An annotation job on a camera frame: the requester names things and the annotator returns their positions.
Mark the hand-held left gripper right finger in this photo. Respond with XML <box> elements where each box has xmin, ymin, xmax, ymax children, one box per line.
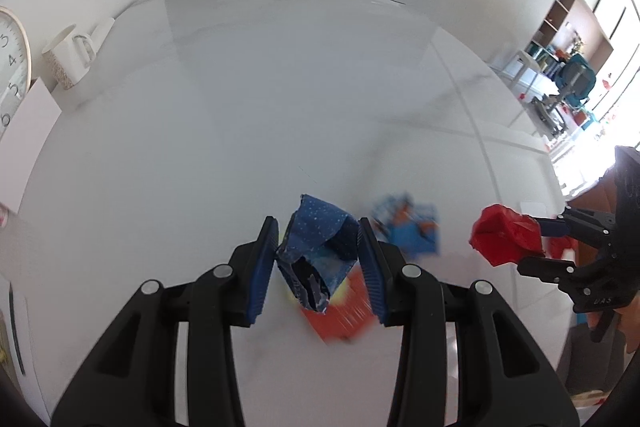
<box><xmin>357</xmin><ymin>217</ymin><xmax>581</xmax><ymax>427</ymax></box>

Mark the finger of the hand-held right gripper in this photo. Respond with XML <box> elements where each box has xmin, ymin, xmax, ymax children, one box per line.
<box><xmin>517</xmin><ymin>257</ymin><xmax>583</xmax><ymax>290</ymax></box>
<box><xmin>532</xmin><ymin>207</ymin><xmax>618</xmax><ymax>242</ymax></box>

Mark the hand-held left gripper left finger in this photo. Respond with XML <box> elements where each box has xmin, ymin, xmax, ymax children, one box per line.
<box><xmin>50</xmin><ymin>216</ymin><xmax>279</xmax><ymax>427</ymax></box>

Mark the red wrapper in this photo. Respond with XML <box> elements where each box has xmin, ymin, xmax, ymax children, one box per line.
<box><xmin>469</xmin><ymin>204</ymin><xmax>545</xmax><ymax>267</ymax></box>

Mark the dark blue wrapper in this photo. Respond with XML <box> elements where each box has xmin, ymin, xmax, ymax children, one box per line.
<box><xmin>275</xmin><ymin>194</ymin><xmax>361</xmax><ymax>313</ymax></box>

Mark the yellow crumpled wrapper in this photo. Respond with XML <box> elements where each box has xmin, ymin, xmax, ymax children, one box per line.
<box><xmin>281</xmin><ymin>229</ymin><xmax>354</xmax><ymax>306</ymax></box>

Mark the blue orange crumpled wrapper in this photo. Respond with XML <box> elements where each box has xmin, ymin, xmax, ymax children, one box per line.
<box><xmin>370</xmin><ymin>193</ymin><xmax>442</xmax><ymax>256</ymax></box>

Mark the red flat packet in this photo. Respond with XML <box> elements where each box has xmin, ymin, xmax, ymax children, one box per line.
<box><xmin>300</xmin><ymin>264</ymin><xmax>382</xmax><ymax>346</ymax></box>

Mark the blue office chair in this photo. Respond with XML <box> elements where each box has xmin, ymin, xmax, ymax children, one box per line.
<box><xmin>532</xmin><ymin>53</ymin><xmax>598</xmax><ymax>138</ymax></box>

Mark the white stool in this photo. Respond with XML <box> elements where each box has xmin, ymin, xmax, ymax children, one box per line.
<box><xmin>502</xmin><ymin>49</ymin><xmax>551</xmax><ymax>94</ymax></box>

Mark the wooden bookshelf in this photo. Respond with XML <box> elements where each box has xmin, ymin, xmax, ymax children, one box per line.
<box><xmin>530</xmin><ymin>0</ymin><xmax>616</xmax><ymax>72</ymax></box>

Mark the black pen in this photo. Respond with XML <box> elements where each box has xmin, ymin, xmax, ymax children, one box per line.
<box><xmin>8</xmin><ymin>284</ymin><xmax>26</xmax><ymax>376</ymax></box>

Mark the white rectangular box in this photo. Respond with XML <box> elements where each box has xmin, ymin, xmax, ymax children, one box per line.
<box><xmin>0</xmin><ymin>77</ymin><xmax>63</xmax><ymax>214</ymax></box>

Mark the white paper sheet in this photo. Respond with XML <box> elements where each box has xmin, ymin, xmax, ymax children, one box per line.
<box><xmin>0</xmin><ymin>274</ymin><xmax>51</xmax><ymax>423</ymax></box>

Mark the small white pitcher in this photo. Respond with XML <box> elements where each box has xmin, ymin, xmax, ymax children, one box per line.
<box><xmin>90</xmin><ymin>18</ymin><xmax>116</xmax><ymax>48</ymax></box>

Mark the white speckled mug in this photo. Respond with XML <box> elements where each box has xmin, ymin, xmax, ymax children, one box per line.
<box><xmin>41</xmin><ymin>24</ymin><xmax>96</xmax><ymax>90</ymax></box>

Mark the round wall clock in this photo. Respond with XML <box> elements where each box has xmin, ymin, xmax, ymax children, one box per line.
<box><xmin>0</xmin><ymin>7</ymin><xmax>32</xmax><ymax>138</ymax></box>

